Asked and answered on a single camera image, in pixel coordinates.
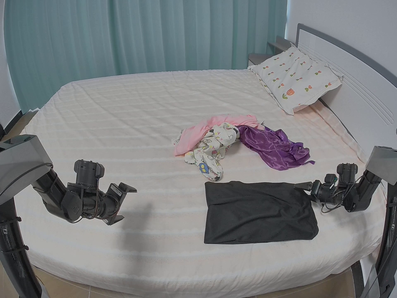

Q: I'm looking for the white printed pillow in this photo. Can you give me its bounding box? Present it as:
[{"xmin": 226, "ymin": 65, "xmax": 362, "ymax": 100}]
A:
[{"xmin": 248, "ymin": 46, "xmax": 344, "ymax": 115}]

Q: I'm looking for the blue-green curtain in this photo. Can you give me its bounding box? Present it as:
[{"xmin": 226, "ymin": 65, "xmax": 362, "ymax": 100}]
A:
[{"xmin": 5, "ymin": 0, "xmax": 289, "ymax": 113}]

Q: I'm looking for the bed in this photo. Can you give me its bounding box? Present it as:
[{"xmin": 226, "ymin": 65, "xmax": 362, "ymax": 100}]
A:
[{"xmin": 14, "ymin": 23, "xmax": 397, "ymax": 296}]

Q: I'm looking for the purple garment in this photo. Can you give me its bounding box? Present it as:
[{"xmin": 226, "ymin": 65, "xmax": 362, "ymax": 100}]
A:
[{"xmin": 237, "ymin": 125, "xmax": 316, "ymax": 171}]

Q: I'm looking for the pink garment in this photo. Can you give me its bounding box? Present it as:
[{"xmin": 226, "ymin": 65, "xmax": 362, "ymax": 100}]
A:
[{"xmin": 174, "ymin": 114, "xmax": 261, "ymax": 157}]

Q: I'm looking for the grey white bedside table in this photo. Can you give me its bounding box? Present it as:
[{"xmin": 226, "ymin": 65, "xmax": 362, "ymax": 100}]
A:
[{"xmin": 248, "ymin": 36, "xmax": 295, "ymax": 69}]

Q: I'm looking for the black garment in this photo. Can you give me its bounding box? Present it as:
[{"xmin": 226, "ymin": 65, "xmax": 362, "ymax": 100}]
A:
[{"xmin": 203, "ymin": 181, "xmax": 319, "ymax": 245}]

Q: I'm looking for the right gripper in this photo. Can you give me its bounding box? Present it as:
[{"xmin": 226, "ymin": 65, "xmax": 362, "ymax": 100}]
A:
[{"xmin": 293, "ymin": 180, "xmax": 339, "ymax": 205}]

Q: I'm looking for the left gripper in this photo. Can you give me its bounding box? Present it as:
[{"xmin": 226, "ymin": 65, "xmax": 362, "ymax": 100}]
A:
[{"xmin": 92, "ymin": 183, "xmax": 138, "ymax": 226}]

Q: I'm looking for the white printed garment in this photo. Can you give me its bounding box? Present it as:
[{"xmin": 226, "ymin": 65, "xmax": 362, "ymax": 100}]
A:
[{"xmin": 172, "ymin": 122, "xmax": 241, "ymax": 183}]

